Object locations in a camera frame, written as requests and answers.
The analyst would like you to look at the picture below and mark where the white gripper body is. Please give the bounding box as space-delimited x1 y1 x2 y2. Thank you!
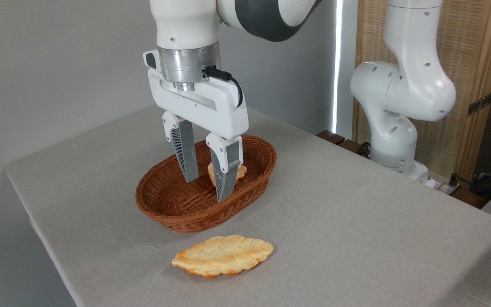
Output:
148 68 249 140

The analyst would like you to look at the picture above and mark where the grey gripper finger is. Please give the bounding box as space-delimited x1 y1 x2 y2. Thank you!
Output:
162 111 199 183
205 133 244 203

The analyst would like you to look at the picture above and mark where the brown wooden block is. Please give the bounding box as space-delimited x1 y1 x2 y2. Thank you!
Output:
338 139 364 154

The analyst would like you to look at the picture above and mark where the wooden rattan folding screen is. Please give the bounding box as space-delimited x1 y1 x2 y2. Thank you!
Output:
352 0 491 182

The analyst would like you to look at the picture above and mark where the large flat braided bread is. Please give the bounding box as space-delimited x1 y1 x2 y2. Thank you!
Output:
170 235 274 278

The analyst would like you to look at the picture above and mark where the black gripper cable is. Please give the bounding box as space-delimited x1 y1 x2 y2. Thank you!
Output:
204 65 244 108

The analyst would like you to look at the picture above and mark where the brown woven wicker basket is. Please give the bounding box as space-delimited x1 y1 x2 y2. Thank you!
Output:
135 134 277 233

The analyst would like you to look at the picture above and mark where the grey tablecloth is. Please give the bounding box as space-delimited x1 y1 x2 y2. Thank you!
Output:
6 104 491 307

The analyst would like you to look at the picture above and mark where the small round bread roll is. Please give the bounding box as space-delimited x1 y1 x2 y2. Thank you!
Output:
208 161 248 188

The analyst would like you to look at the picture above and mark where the dark metal hinge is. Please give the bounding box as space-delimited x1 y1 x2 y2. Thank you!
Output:
467 92 491 116

